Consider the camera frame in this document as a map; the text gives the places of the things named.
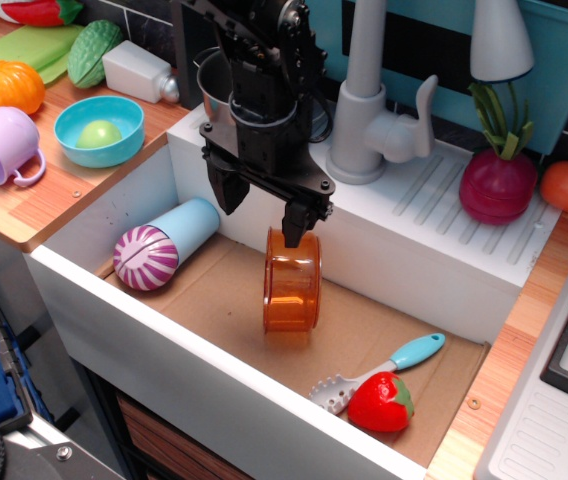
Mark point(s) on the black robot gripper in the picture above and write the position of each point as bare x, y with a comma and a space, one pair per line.
268, 144

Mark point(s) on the orange transparent plastic pot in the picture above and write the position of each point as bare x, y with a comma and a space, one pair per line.
292, 285

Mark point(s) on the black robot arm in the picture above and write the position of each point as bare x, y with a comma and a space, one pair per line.
261, 31

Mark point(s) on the silver metal pot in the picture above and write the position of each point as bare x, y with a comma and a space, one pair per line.
214, 80

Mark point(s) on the white toy sink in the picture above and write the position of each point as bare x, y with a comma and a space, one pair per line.
212, 324

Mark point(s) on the light blue plastic cup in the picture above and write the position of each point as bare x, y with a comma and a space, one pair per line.
188, 226

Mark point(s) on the grey toy faucet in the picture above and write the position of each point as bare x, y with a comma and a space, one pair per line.
366, 135

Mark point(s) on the purple white striped toy onion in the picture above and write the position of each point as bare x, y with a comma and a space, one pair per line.
144, 258

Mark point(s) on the green toy ball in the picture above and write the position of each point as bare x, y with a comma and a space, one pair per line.
98, 134

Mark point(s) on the teal plastic bowl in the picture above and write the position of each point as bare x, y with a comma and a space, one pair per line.
126, 114

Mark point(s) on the white salt shaker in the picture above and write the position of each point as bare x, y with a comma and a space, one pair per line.
132, 70

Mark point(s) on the magenta toy radish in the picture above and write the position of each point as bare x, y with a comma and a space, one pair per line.
498, 184

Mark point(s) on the teal plastic bin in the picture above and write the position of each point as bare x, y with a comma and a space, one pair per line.
433, 37

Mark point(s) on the red toy strawberry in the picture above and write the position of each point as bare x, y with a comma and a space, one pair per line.
382, 403

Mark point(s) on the green toy bitter gourd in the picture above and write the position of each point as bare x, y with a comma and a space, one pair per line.
85, 66

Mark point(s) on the green cutting board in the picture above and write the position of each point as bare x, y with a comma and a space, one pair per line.
44, 49

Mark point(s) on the lilac plastic mug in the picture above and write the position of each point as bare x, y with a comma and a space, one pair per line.
21, 157

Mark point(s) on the white cone lamp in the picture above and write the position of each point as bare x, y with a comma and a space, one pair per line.
500, 48

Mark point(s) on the red toy pepper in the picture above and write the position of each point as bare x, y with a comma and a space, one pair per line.
40, 13

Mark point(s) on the orange toy pumpkin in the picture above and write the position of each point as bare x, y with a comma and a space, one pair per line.
21, 86

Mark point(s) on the grey toy stove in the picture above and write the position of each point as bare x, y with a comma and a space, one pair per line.
530, 440

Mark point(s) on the grey spaghetti spoon blue handle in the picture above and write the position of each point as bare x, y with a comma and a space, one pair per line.
335, 393

